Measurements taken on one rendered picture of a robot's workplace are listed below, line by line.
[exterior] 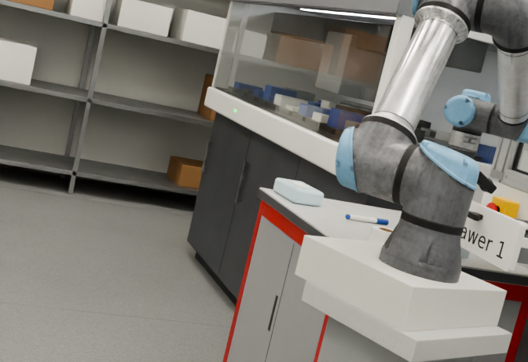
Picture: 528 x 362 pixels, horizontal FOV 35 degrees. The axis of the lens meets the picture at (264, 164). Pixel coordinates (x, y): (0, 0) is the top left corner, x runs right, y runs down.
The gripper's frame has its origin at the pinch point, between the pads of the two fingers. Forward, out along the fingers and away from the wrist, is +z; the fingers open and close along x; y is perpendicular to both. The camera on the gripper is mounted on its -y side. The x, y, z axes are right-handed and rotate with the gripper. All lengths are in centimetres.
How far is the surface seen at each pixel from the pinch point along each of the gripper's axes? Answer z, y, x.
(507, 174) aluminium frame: -14.6, -21.2, -17.5
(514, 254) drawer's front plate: -3.1, 2.2, 39.9
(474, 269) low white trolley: 7.5, -3.1, 14.1
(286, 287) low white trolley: 26.8, 36.7, -8.6
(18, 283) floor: 83, 112, -141
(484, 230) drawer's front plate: -5.0, 4.6, 28.6
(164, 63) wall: -8, 58, -387
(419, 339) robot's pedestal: 7, 36, 78
